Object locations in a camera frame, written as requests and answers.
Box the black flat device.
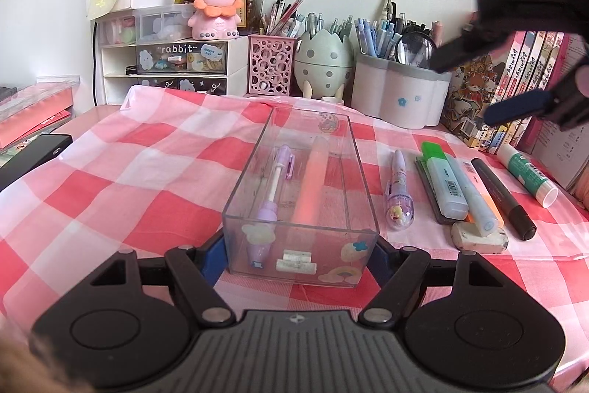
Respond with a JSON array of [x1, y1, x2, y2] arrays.
[[0, 134, 74, 192]]

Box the illustrated book set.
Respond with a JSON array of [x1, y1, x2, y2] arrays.
[[441, 29, 571, 155]]

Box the clear small drawer organizer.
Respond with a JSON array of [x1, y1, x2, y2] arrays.
[[94, 4, 196, 48]]

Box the black magnifying glass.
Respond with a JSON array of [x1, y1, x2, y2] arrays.
[[396, 32, 438, 70]]

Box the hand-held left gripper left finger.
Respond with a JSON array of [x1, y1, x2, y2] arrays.
[[89, 232, 236, 326]]

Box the black cable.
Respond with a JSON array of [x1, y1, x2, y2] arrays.
[[93, 0, 126, 105]]

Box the clear plastic stationery box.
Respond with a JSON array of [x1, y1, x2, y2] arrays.
[[222, 106, 380, 289]]

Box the pink mesh pen holder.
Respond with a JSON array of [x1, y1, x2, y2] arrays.
[[248, 34, 298, 97]]

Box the pink printed box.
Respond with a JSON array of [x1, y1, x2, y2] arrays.
[[525, 35, 589, 210]]

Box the orange highlighter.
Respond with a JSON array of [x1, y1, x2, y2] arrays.
[[465, 165, 505, 224]]

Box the green egg-shaped pen holder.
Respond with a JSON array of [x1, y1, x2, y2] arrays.
[[293, 27, 355, 101]]

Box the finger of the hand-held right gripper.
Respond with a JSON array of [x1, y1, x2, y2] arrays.
[[484, 65, 589, 132], [430, 12, 525, 74]]

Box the white eraser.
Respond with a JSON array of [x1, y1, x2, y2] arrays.
[[451, 220, 509, 256]]

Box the purple and white pen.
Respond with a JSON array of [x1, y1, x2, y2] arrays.
[[247, 145, 296, 270]]

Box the white desktop drawer unit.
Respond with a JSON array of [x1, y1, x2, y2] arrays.
[[100, 35, 252, 105]]

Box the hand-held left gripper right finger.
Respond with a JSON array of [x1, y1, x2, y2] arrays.
[[359, 234, 503, 326]]

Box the red and pink checkered tablecloth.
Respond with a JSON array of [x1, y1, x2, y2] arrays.
[[0, 85, 589, 393]]

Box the black marker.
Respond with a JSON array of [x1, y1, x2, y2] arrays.
[[470, 158, 537, 241]]

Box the green highlighter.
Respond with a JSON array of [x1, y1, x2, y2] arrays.
[[421, 141, 469, 221]]

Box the grey and white flower-shaped pen holder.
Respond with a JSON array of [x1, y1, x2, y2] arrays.
[[352, 51, 453, 130]]

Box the dark pencil lead case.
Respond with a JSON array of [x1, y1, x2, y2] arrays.
[[414, 155, 468, 225]]

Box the green and white glue stick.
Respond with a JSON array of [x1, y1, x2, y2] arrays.
[[496, 143, 559, 208]]

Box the bundle of pens in egg holder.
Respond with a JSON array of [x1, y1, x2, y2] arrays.
[[306, 12, 353, 49]]

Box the bundle of pens in mesh holder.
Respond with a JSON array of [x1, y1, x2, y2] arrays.
[[258, 0, 309, 37]]

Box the glass plant vase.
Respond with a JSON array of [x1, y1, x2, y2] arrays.
[[243, 0, 266, 31]]

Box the pale pink highlighter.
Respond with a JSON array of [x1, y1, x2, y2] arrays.
[[289, 136, 330, 234]]

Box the purple cartoon pen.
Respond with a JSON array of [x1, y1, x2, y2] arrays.
[[384, 150, 417, 232]]

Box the bundle of pens in flower-shaped holder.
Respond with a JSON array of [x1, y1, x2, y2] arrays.
[[356, 0, 445, 59]]

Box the pale blue highlighter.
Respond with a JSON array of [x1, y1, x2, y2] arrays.
[[446, 157, 504, 237]]

